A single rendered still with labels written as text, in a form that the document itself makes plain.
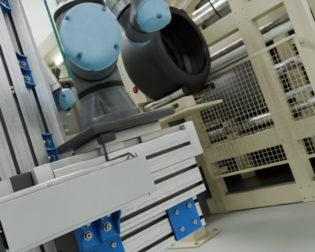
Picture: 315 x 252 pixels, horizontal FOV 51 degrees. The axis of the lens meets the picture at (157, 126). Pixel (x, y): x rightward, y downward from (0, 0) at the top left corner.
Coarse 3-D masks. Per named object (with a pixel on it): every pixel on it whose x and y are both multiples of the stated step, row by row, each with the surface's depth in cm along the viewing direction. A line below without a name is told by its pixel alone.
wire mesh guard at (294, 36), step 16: (288, 48) 191; (304, 64) 186; (240, 80) 215; (208, 96) 233; (224, 96) 225; (240, 96) 217; (224, 112) 227; (208, 128) 238; (240, 128) 221; (272, 128) 206; (240, 144) 223; (288, 144) 201; (304, 144) 195; (256, 160) 217; (272, 160) 210; (288, 160) 202; (224, 176) 235
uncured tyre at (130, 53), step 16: (176, 16) 206; (160, 32) 229; (176, 32) 227; (192, 32) 223; (128, 48) 191; (144, 48) 182; (160, 48) 182; (176, 48) 235; (192, 48) 228; (128, 64) 193; (144, 64) 185; (160, 64) 182; (176, 64) 234; (192, 64) 229; (208, 64) 211; (144, 80) 192; (160, 80) 187; (176, 80) 188; (192, 80) 194; (160, 96) 200
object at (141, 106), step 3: (141, 102) 210; (144, 102) 211; (147, 102) 213; (150, 102) 215; (138, 105) 207; (141, 105) 209; (144, 105) 210; (162, 105) 222; (177, 105) 233; (141, 108) 208; (156, 108) 217; (174, 108) 230; (141, 111) 207; (144, 111) 209
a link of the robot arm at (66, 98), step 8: (40, 56) 130; (48, 72) 131; (48, 80) 131; (56, 80) 133; (56, 88) 132; (56, 96) 133; (64, 96) 132; (72, 96) 135; (56, 104) 134; (64, 104) 133; (72, 104) 135
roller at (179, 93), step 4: (180, 88) 187; (184, 88) 186; (172, 92) 192; (176, 92) 189; (180, 92) 187; (184, 92) 186; (164, 96) 196; (168, 96) 193; (172, 96) 191; (176, 96) 190; (180, 96) 190; (156, 100) 201; (160, 100) 198; (164, 100) 196; (168, 100) 195; (148, 104) 206; (152, 104) 203; (156, 104) 201; (160, 104) 200; (144, 108) 208; (148, 108) 206; (152, 108) 205
